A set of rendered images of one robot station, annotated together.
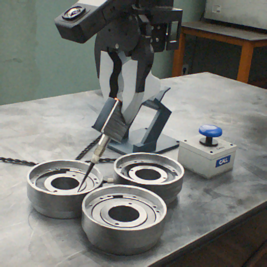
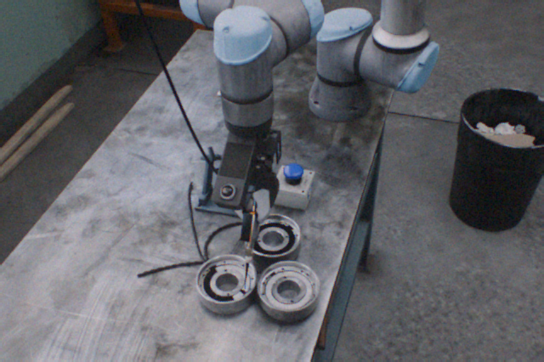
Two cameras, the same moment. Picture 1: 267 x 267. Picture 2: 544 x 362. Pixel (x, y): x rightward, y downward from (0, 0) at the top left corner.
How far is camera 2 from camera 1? 0.61 m
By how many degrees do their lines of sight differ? 30
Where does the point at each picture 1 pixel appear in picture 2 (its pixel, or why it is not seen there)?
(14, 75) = not seen: outside the picture
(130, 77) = (263, 200)
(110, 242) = (297, 317)
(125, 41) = (256, 180)
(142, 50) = (273, 184)
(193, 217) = (321, 257)
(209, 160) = (304, 199)
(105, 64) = not seen: hidden behind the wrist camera
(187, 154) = (281, 196)
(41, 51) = not seen: outside the picture
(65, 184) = (221, 279)
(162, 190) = (295, 251)
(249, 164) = (321, 174)
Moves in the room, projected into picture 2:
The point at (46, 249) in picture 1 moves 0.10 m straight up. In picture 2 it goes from (255, 342) to (252, 305)
